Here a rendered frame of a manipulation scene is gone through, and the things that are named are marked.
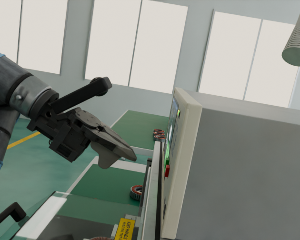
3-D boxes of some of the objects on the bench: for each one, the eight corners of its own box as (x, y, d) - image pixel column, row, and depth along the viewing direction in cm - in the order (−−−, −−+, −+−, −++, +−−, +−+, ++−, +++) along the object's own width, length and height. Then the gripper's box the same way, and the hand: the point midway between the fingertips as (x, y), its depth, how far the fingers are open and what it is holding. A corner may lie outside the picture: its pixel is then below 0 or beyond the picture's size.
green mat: (51, 216, 103) (51, 215, 103) (93, 164, 163) (93, 163, 163) (295, 262, 101) (295, 261, 101) (246, 191, 161) (246, 191, 161)
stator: (131, 189, 138) (132, 182, 137) (153, 193, 137) (154, 186, 136) (127, 199, 127) (129, 192, 126) (151, 204, 126) (152, 196, 125)
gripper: (39, 121, 58) (122, 176, 59) (17, 129, 49) (114, 194, 50) (60, 88, 56) (144, 145, 57) (40, 90, 47) (140, 158, 48)
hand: (133, 153), depth 53 cm, fingers closed
